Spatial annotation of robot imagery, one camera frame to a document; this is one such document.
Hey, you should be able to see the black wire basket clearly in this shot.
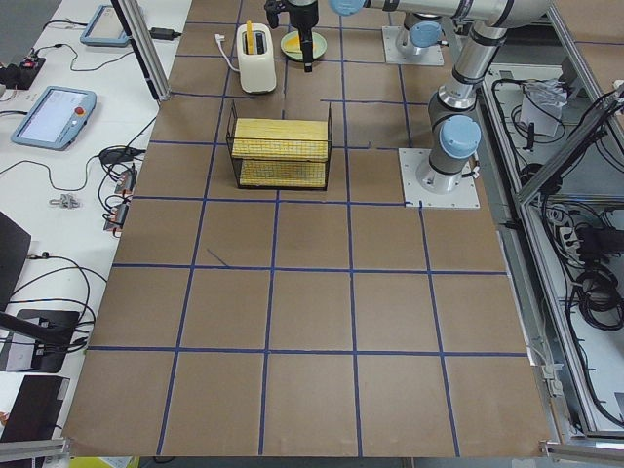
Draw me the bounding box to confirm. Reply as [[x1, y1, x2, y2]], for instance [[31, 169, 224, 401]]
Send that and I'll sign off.
[[225, 99, 334, 192]]

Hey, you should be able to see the black monitor stand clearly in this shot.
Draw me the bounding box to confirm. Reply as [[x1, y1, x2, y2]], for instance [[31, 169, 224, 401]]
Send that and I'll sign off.
[[1, 214, 79, 373]]

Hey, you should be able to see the near teach pendant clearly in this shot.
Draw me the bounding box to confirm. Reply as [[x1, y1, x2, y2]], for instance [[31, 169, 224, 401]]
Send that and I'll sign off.
[[11, 86, 98, 151]]

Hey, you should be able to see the light green plate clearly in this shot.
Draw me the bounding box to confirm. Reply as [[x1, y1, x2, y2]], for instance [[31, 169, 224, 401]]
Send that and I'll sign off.
[[280, 30, 328, 62]]

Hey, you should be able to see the white toaster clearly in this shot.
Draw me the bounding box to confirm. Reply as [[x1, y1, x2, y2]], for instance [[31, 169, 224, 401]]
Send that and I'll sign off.
[[236, 22, 277, 94]]

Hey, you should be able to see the aluminium side frame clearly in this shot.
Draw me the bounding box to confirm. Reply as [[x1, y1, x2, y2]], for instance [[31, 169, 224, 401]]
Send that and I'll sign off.
[[482, 1, 623, 466]]

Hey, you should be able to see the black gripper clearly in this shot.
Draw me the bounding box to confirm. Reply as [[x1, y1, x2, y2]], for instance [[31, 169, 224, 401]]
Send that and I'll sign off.
[[264, 0, 319, 73]]

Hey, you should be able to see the teach pendant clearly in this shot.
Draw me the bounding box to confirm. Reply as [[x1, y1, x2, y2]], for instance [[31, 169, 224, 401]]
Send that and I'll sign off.
[[11, 86, 98, 151], [80, 5, 130, 48]]

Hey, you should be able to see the triangular bread on plate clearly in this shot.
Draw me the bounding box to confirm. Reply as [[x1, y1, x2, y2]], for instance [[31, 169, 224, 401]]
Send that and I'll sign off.
[[282, 31, 302, 54]]

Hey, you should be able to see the bread slice in toaster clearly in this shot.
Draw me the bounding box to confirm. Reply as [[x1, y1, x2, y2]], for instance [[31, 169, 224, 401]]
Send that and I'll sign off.
[[245, 20, 255, 55]]

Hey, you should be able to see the black cables bundle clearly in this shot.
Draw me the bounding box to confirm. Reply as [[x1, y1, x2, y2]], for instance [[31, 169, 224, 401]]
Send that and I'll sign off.
[[87, 145, 146, 240]]

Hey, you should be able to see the far teach pendant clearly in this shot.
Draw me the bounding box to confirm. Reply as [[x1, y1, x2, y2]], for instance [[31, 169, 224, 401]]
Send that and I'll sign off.
[[80, 5, 130, 48]]

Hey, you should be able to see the aluminium frame post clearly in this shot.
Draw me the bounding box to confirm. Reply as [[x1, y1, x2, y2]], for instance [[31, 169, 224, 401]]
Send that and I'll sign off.
[[111, 0, 171, 102]]

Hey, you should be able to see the white power plug cable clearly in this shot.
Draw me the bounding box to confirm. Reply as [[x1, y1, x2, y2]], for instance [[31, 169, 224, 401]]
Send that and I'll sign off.
[[214, 32, 241, 74]]

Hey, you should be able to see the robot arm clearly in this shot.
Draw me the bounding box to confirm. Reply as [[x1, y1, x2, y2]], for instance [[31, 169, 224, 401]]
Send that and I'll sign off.
[[395, 13, 443, 56], [330, 0, 552, 195]]

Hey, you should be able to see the crumpled white bag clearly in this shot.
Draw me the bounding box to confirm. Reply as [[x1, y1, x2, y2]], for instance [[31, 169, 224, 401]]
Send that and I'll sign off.
[[520, 79, 567, 137]]

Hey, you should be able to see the black power adapter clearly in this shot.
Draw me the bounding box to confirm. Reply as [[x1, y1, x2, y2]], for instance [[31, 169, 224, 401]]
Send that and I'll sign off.
[[149, 27, 181, 41]]

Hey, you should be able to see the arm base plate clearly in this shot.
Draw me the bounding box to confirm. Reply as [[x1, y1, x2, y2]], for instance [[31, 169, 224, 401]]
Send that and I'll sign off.
[[382, 21, 444, 66], [399, 148, 481, 210]]

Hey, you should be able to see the wooden shelf board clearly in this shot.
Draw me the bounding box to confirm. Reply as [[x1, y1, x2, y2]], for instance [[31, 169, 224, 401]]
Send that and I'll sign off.
[[230, 118, 329, 188]]

